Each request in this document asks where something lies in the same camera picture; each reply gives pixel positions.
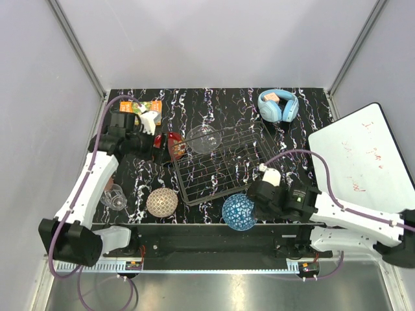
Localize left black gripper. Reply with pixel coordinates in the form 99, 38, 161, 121
127, 124, 171, 165

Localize blue triangle pattern bowl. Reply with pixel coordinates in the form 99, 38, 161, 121
222, 194, 257, 231

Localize red floral plate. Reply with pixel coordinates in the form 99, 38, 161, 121
152, 132, 187, 164

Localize beige patterned bowl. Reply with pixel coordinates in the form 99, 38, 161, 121
146, 187, 178, 218

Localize clear glass bowl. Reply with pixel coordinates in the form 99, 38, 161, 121
185, 125, 222, 154

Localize wire dish rack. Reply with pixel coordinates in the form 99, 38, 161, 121
173, 121, 273, 206

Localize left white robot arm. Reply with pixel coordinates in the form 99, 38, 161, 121
38, 111, 161, 267

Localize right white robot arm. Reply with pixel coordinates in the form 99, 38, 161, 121
247, 180, 414, 268

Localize orange book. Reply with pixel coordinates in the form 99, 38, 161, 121
119, 100, 162, 126

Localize small pink cup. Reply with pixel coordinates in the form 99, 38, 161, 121
104, 178, 114, 192

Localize clear drinking glass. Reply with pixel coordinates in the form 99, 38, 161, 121
100, 184, 127, 211

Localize light blue headphones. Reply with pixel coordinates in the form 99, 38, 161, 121
257, 89, 299, 123

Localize white whiteboard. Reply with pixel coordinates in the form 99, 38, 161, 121
308, 103, 414, 213

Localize pink cube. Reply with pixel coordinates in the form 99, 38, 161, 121
263, 92, 280, 103

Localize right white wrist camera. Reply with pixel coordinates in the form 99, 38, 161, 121
259, 163, 281, 187

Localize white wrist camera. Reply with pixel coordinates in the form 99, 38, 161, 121
259, 163, 281, 187
138, 111, 161, 135

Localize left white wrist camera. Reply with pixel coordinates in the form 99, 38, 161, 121
138, 111, 161, 135

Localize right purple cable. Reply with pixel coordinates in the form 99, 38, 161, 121
259, 150, 415, 281

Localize purple cable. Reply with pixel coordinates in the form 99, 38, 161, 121
259, 150, 415, 281
48, 95, 143, 310

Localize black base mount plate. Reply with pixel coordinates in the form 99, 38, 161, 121
64, 222, 335, 260

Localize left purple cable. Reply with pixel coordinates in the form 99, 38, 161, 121
48, 95, 143, 310

